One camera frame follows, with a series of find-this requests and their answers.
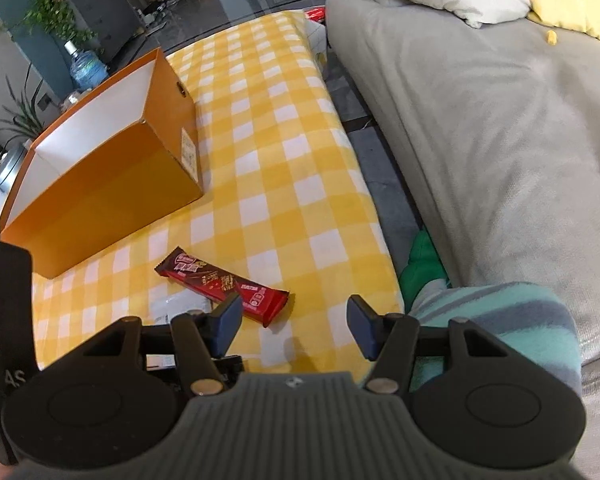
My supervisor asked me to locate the grey sofa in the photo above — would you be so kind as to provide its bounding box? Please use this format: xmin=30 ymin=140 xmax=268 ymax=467
xmin=326 ymin=0 xmax=600 ymax=479

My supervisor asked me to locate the trailing green ivy plant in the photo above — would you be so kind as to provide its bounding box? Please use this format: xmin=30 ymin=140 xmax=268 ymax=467
xmin=0 ymin=0 xmax=96 ymax=47

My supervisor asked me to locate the yellow checkered tablecloth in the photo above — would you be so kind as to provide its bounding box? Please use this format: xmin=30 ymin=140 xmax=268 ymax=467
xmin=33 ymin=11 xmax=403 ymax=378

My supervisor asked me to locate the potted long-leaf plant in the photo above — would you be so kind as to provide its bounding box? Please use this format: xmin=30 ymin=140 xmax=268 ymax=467
xmin=0 ymin=63 xmax=45 ymax=141

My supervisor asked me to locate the striped teal blanket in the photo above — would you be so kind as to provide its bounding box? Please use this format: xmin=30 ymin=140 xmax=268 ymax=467
xmin=408 ymin=278 xmax=582 ymax=394

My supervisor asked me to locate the long red wafer bar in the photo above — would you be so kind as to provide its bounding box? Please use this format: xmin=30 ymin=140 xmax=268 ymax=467
xmin=155 ymin=247 xmax=289 ymax=327

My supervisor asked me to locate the silver pedal trash bin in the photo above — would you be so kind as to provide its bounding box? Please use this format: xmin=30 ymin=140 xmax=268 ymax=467
xmin=0 ymin=143 xmax=27 ymax=194

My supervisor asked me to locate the orange cardboard box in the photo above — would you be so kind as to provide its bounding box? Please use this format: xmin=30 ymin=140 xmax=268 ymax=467
xmin=0 ymin=49 xmax=204 ymax=278

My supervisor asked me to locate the dark grey drawer cabinet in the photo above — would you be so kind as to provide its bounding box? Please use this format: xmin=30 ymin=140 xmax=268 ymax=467
xmin=66 ymin=0 xmax=142 ymax=64

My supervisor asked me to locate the blue water jug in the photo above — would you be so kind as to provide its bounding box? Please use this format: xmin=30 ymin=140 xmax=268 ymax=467
xmin=64 ymin=41 xmax=108 ymax=91

